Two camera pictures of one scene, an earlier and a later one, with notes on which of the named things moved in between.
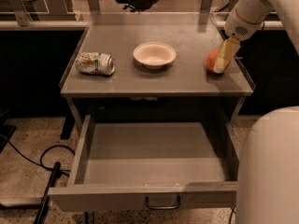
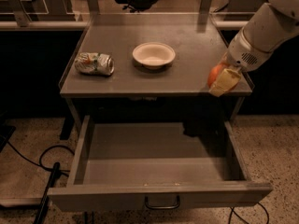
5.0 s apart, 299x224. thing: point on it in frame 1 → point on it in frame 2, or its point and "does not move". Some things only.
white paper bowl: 154,55 does not move
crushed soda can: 95,63 does not move
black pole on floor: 48,193 does not move
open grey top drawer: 149,166 does not move
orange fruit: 210,60 → 214,73
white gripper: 235,27 → 243,53
